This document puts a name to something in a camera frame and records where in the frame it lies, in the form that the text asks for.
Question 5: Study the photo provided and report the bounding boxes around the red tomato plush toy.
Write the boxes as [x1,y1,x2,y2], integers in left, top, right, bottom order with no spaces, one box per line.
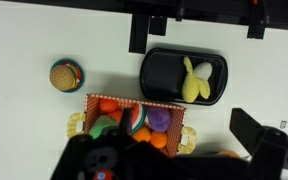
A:
[99,99,118,113]

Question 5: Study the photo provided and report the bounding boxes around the orange checkered cardboard box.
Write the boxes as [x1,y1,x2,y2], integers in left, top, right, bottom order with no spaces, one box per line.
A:
[67,94,197,157]

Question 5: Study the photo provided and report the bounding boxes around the watermelon slice plush toy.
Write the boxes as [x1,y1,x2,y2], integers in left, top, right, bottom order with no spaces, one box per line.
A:
[131,103,147,133]

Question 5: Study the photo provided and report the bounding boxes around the yellow banana plush toy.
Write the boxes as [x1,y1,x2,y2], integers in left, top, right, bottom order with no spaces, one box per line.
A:
[182,57,213,103]

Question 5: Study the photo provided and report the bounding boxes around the burger plush toy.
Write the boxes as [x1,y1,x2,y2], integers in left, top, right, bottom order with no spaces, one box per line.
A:
[49,63,82,92]

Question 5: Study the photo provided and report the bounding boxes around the black oven tray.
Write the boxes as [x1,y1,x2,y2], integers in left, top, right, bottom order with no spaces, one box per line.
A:
[140,48,228,106]

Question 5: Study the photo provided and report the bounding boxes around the green pear plush toy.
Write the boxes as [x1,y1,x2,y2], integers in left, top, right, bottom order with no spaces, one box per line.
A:
[88,115,118,139]

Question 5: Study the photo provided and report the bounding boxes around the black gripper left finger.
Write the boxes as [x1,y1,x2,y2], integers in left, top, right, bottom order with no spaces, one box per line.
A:
[50,108,133,180]

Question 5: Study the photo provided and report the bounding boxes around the orange plush ball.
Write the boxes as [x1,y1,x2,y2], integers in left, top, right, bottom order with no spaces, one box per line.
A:
[150,132,167,149]
[133,127,151,142]

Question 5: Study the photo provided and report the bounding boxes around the teal small plate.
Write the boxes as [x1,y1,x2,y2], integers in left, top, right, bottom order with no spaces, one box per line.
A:
[50,58,86,94]

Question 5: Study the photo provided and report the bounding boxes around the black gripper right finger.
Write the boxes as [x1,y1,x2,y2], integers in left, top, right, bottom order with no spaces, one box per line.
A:
[229,108,288,180]

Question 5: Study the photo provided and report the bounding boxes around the purple grape plush toy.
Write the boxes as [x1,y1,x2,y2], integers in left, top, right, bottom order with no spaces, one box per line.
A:
[147,107,171,132]

